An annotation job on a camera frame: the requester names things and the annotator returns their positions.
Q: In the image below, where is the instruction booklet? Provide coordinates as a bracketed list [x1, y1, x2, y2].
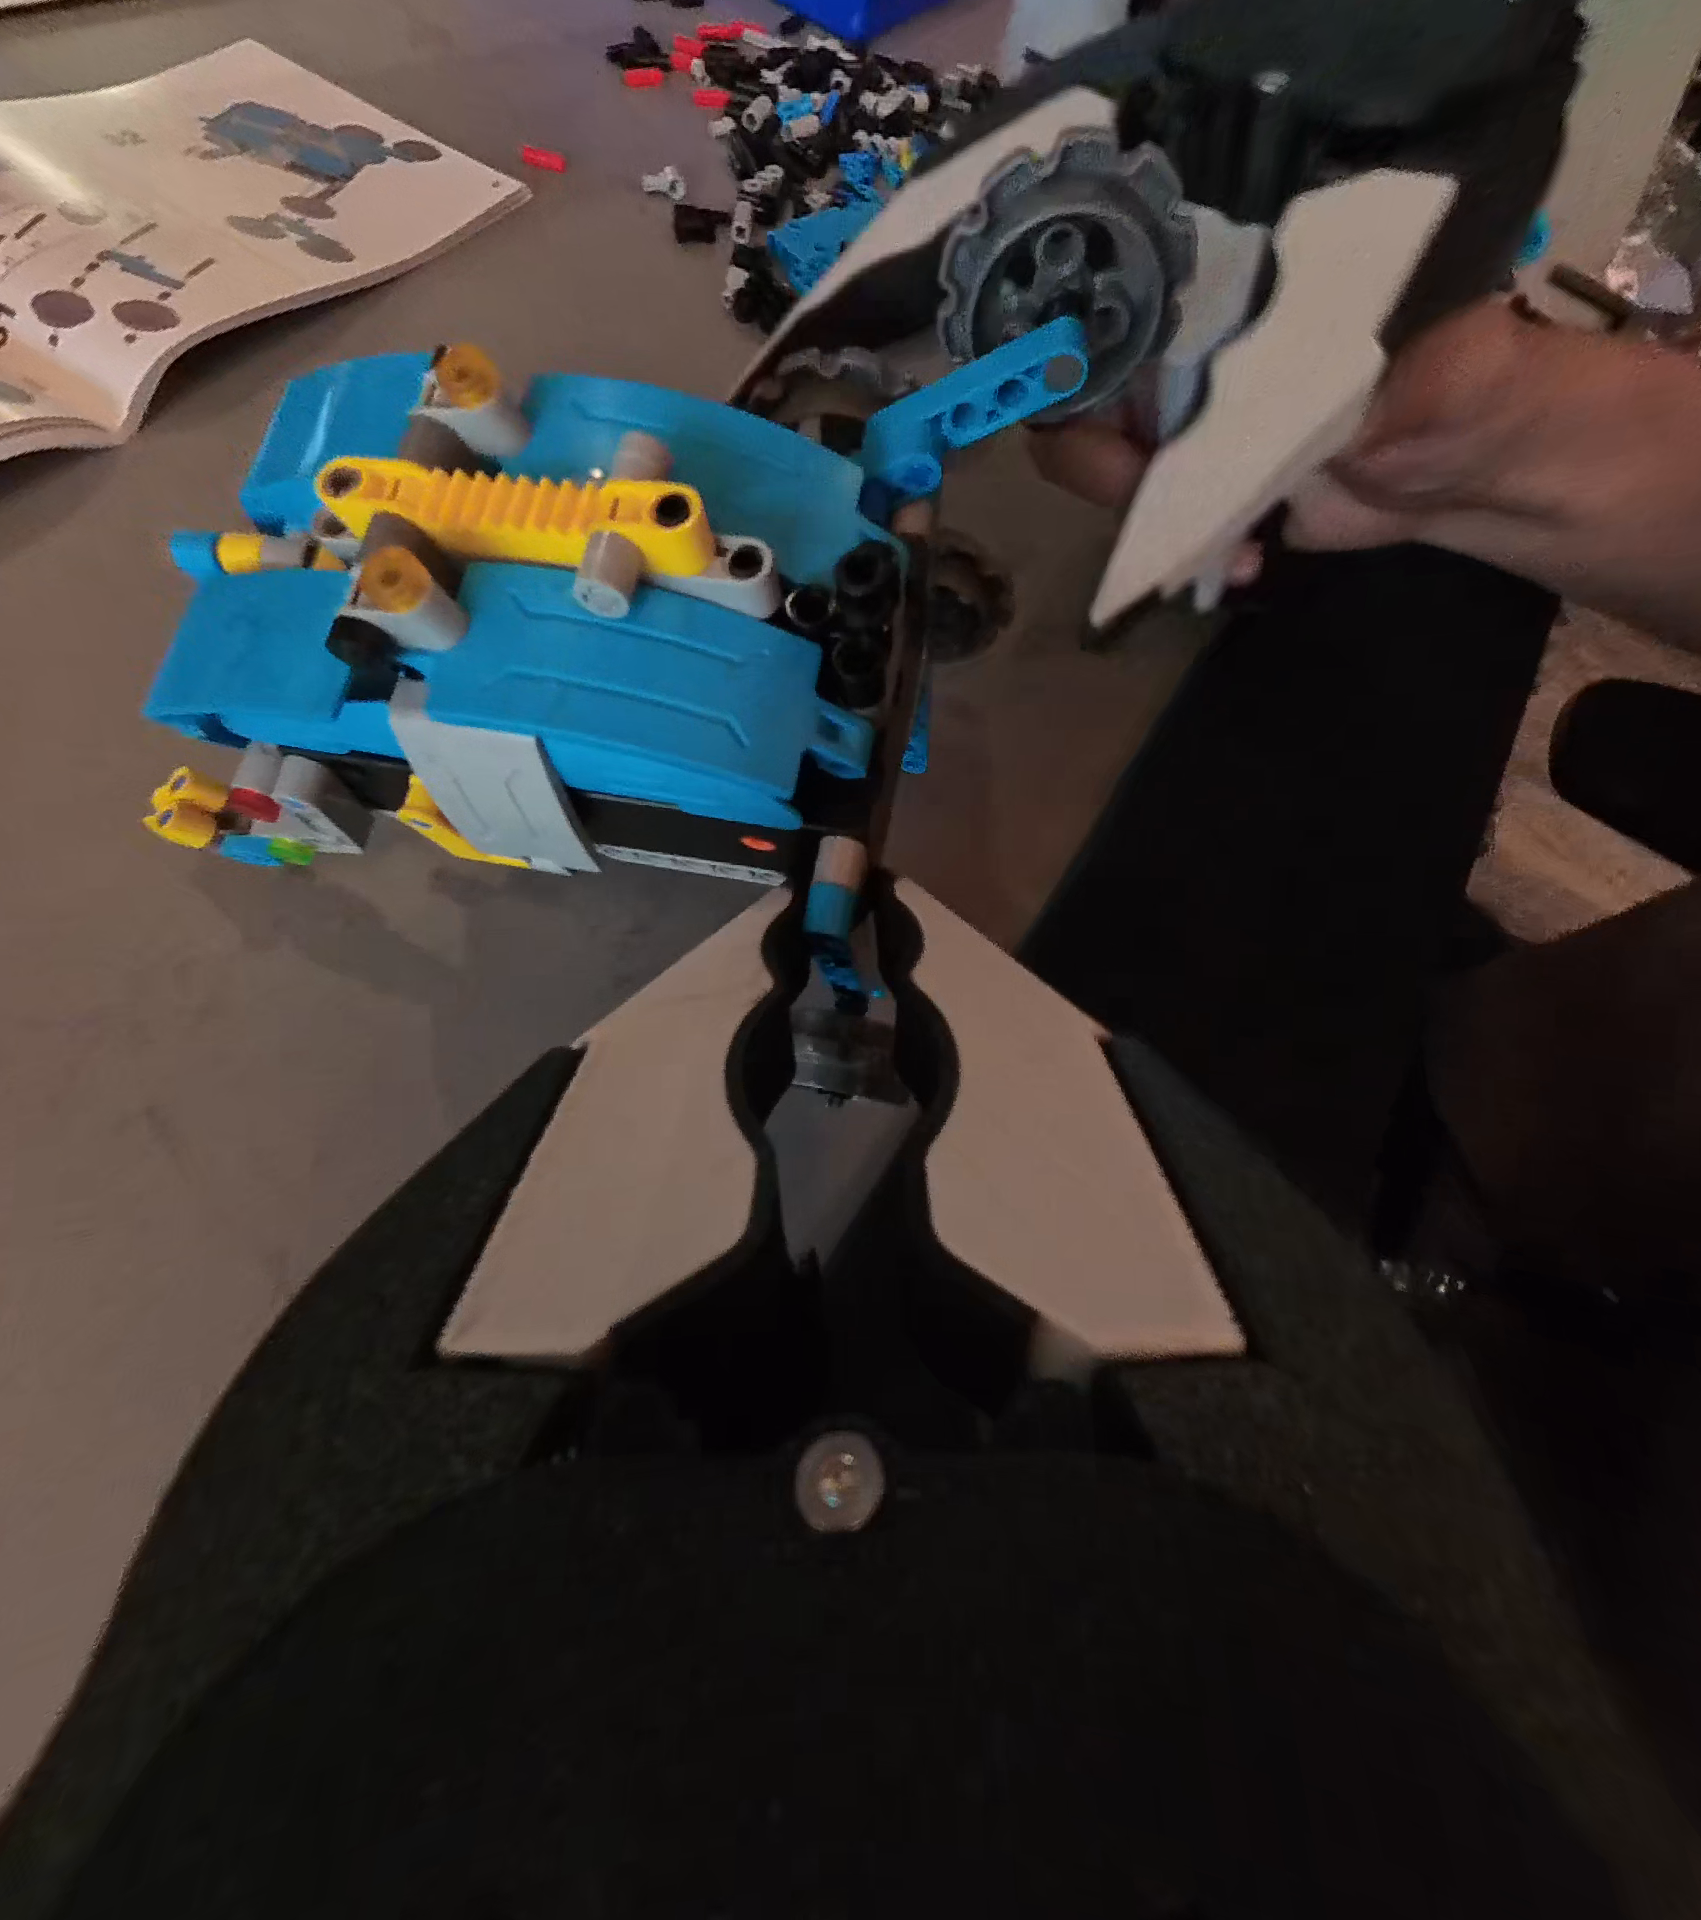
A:
[0, 39, 535, 533]

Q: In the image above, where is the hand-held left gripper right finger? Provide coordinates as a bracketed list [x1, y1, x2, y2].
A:
[878, 877, 1248, 1363]

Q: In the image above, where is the person's leg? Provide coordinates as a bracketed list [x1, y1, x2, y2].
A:
[1390, 842, 1701, 1920]

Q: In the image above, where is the blue bin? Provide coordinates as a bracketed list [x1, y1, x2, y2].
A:
[776, 0, 1009, 48]

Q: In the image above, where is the pile of small building parts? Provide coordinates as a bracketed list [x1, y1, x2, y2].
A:
[600, 14, 1009, 334]

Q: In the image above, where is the person's right hand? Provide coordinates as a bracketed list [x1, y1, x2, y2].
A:
[1026, 309, 1661, 608]

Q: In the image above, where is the black perforated panel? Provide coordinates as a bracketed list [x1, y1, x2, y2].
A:
[1015, 533, 1563, 1295]

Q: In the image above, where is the blue building block vehicle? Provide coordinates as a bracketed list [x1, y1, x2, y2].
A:
[136, 126, 1199, 1121]

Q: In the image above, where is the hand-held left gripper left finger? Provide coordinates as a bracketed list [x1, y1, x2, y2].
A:
[439, 894, 803, 1363]

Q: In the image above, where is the black oval pad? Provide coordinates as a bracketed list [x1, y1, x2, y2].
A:
[1547, 680, 1701, 874]

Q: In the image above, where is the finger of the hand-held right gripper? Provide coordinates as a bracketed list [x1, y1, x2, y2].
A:
[723, 81, 1139, 407]
[1085, 166, 1467, 648]

